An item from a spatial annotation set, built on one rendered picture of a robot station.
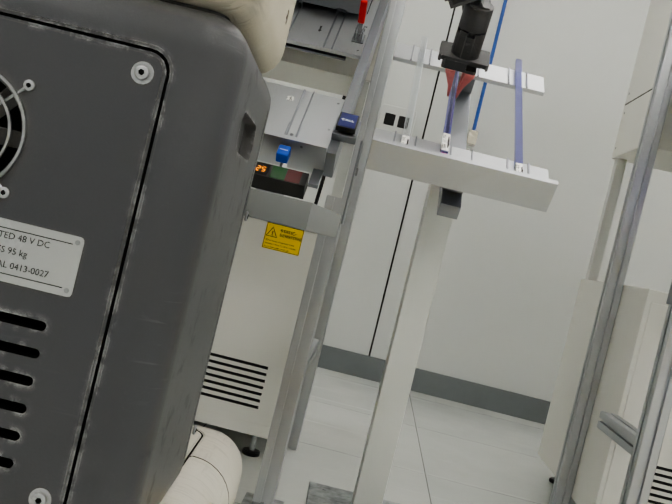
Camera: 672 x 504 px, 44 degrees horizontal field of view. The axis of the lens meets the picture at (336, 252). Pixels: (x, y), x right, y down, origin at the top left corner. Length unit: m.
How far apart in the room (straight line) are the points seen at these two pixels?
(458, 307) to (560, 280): 0.45
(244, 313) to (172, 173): 1.43
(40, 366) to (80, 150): 0.14
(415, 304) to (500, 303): 1.92
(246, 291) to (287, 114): 0.46
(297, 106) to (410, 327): 0.52
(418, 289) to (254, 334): 0.45
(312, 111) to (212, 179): 1.20
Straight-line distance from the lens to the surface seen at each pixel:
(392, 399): 1.75
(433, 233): 1.73
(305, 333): 1.66
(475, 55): 1.70
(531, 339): 3.66
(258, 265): 1.96
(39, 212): 0.57
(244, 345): 1.97
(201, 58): 0.56
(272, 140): 1.65
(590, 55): 3.79
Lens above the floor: 0.56
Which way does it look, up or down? 1 degrees down
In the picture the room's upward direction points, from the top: 14 degrees clockwise
